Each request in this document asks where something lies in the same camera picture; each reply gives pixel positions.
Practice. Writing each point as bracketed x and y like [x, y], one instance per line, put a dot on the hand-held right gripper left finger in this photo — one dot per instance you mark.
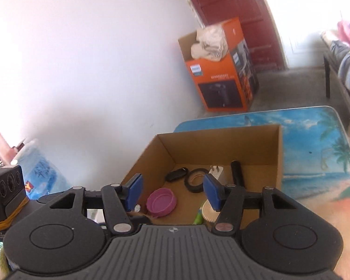
[134, 192]

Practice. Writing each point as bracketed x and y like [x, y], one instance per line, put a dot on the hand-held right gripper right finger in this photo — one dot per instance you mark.
[212, 192]

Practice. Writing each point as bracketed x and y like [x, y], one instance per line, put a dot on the white charger plug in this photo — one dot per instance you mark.
[223, 176]

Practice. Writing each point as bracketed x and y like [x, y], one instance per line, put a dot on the black tape roll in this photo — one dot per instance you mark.
[189, 185]

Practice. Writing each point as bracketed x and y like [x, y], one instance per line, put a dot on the black jar with gold lid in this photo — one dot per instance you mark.
[208, 217]

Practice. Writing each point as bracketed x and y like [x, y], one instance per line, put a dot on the pink plastic plate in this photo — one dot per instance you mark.
[160, 202]

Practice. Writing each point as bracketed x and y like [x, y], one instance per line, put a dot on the green lip balm stick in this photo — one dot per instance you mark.
[199, 217]

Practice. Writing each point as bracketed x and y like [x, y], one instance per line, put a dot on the black cylinder tube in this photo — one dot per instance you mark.
[237, 172]

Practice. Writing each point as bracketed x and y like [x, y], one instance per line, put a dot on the brown cardboard box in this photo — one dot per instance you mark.
[221, 143]

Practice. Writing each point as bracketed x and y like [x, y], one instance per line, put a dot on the blue water jug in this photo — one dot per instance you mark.
[43, 169]

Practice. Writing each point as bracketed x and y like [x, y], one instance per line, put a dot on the pink bottle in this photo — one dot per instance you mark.
[0, 145]

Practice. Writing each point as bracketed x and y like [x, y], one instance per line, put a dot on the orange appliance box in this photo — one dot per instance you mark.
[218, 87]

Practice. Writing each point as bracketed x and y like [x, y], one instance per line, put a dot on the white cloth bag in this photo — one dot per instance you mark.
[210, 40]

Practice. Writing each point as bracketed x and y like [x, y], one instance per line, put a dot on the bed with grey blanket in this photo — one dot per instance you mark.
[328, 73]

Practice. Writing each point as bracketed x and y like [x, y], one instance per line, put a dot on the dark red door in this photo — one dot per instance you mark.
[236, 0]

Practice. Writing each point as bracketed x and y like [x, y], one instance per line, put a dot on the pink floral quilt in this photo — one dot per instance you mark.
[348, 32]

